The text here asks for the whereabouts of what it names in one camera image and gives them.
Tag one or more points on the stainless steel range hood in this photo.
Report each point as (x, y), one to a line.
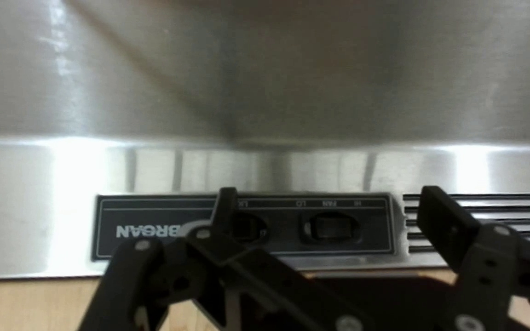
(267, 97)

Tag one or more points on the black fan rocker switch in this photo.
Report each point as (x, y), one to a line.
(329, 227)

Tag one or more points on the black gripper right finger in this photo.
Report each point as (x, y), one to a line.
(491, 264)

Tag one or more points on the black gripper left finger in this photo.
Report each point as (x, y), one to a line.
(235, 288)

